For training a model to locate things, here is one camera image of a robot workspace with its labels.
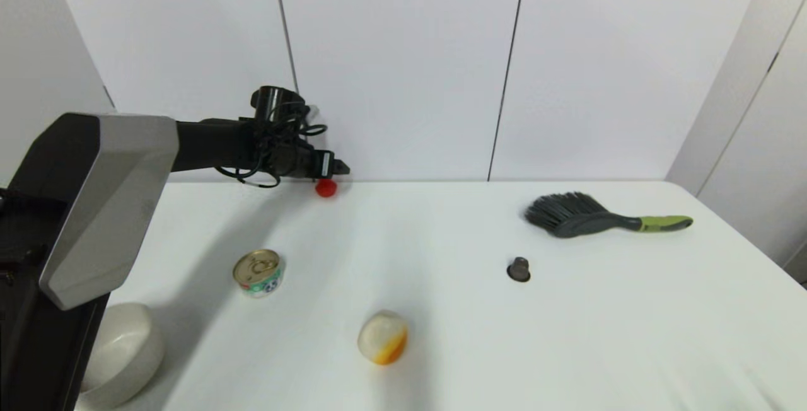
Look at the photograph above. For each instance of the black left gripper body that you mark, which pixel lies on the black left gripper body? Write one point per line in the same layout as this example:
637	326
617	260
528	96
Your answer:
306	160

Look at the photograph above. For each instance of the red rubber duck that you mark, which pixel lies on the red rubber duck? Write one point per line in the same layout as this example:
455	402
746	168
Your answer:
326	189

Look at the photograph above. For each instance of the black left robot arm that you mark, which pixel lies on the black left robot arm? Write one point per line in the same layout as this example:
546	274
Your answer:
101	196

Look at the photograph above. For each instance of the small tin can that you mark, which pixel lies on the small tin can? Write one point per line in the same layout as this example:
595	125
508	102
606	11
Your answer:
257	272

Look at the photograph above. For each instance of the white and orange ball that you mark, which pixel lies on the white and orange ball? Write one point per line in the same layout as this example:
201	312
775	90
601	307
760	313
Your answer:
382	336

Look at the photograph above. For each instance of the dark coffee capsule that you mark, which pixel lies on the dark coffee capsule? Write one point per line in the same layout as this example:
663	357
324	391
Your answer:
519	269

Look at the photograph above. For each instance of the grey-beige bowl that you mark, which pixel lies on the grey-beige bowl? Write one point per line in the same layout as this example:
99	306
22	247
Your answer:
126	354

